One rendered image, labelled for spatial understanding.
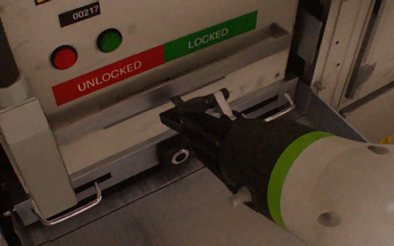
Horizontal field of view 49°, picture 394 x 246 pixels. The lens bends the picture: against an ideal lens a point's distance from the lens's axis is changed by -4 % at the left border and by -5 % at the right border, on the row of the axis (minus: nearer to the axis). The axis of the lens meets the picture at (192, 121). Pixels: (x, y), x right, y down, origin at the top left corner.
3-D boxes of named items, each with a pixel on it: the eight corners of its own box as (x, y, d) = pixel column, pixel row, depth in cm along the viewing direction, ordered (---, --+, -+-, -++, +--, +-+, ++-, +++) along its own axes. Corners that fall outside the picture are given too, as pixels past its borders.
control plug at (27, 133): (80, 204, 55) (45, 107, 42) (44, 221, 53) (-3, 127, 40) (58, 161, 59) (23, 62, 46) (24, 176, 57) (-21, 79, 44)
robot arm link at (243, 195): (358, 197, 42) (347, 111, 38) (263, 259, 37) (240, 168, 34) (316, 178, 47) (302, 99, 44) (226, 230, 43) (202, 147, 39)
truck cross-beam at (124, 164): (293, 99, 86) (298, 76, 82) (24, 226, 67) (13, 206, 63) (278, 84, 89) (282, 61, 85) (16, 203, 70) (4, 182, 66)
